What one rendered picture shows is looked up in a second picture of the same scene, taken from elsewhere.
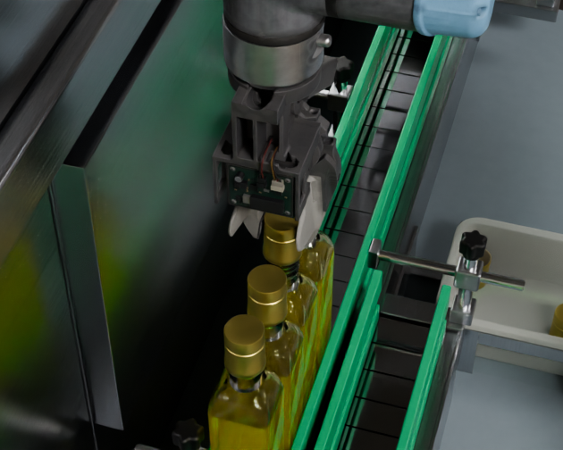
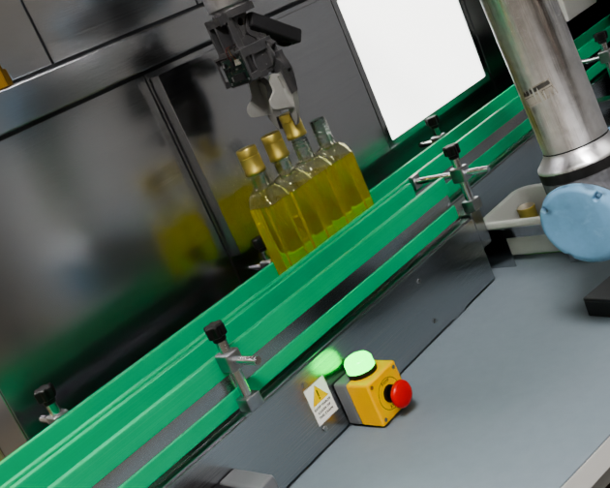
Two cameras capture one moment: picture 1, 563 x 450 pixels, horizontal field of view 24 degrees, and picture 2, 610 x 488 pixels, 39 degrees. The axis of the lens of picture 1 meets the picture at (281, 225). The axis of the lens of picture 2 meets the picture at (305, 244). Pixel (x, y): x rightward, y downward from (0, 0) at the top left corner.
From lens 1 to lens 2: 109 cm
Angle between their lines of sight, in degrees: 41
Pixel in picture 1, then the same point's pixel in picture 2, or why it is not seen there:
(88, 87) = (161, 43)
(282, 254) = (289, 132)
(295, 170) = (239, 49)
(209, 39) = not seen: hidden behind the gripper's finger
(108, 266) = (197, 140)
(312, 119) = (263, 39)
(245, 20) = not seen: outside the picture
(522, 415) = (537, 276)
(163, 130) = (243, 95)
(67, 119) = (142, 49)
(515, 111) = not seen: hidden behind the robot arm
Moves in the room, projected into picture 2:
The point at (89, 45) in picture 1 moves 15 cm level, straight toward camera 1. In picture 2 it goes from (158, 24) to (119, 39)
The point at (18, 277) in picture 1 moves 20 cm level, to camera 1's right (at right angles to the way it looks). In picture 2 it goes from (130, 125) to (225, 88)
